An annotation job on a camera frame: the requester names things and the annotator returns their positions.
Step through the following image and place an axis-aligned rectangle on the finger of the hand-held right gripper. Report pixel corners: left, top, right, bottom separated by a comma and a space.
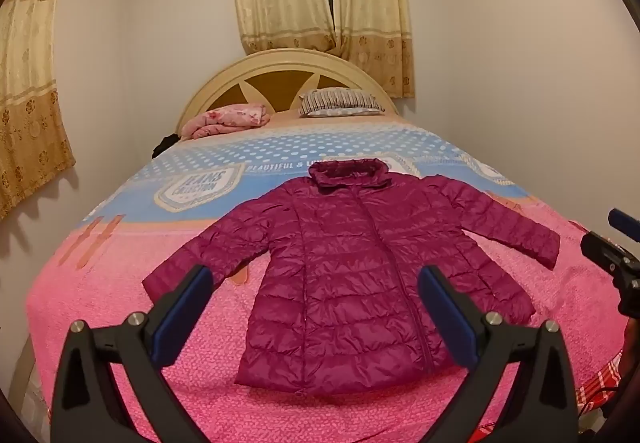
608, 208, 640, 242
580, 231, 640, 319

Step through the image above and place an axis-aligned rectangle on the long beige floral curtain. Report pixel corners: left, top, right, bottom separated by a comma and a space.
0, 0, 77, 222

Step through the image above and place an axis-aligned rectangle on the black cloth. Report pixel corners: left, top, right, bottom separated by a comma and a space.
151, 133, 181, 159

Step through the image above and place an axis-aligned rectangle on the pink and blue printed blanket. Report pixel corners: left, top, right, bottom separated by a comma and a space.
25, 115, 628, 443

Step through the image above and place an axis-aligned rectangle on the red plaid cloth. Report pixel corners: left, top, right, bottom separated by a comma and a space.
574, 357, 627, 435

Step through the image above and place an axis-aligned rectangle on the magenta quilted puffer jacket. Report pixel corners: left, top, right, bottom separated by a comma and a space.
142, 159, 561, 396

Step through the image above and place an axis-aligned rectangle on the striped pillow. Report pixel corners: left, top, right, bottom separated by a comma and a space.
299, 88, 386, 118

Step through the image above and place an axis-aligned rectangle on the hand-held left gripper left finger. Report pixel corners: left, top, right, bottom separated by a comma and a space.
50, 264, 216, 443

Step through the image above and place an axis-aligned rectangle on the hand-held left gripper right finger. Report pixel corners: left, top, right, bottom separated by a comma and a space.
418, 265, 581, 443

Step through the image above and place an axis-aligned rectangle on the cream wooden bed headboard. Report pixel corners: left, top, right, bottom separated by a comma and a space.
175, 48, 399, 138

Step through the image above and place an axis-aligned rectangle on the pink floral folded blanket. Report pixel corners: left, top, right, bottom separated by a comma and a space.
181, 103, 272, 140

